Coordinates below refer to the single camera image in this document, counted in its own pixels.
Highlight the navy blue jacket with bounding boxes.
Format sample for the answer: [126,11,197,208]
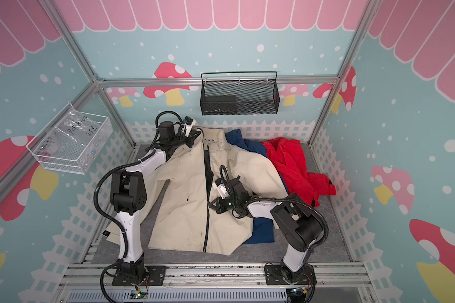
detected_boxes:
[225,129,275,244]

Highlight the cream beige jacket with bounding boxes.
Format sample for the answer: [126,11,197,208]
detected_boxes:
[105,128,289,256]

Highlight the red jacket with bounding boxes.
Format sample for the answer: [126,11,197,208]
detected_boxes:
[263,138,336,207]

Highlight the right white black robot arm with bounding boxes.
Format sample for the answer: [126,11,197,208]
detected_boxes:
[209,178,329,288]

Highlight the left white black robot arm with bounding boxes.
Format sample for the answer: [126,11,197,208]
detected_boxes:
[93,111,200,286]

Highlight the black box in basket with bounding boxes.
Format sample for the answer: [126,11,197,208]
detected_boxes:
[200,95,237,116]

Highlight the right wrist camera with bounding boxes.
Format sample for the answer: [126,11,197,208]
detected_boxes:
[212,178,230,199]

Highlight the black wire mesh basket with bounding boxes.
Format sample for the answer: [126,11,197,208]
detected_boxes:
[200,71,280,116]

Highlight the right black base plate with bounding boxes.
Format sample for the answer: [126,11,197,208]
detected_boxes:
[264,263,317,285]

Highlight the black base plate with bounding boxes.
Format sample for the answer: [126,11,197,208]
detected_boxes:
[264,263,317,285]
[112,265,167,287]

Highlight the white wire basket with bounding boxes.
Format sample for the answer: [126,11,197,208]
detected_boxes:
[25,103,113,175]

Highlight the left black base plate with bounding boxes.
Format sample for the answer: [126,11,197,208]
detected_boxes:
[112,265,167,287]

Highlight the aluminium front rail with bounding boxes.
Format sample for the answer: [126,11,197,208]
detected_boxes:
[52,263,378,302]

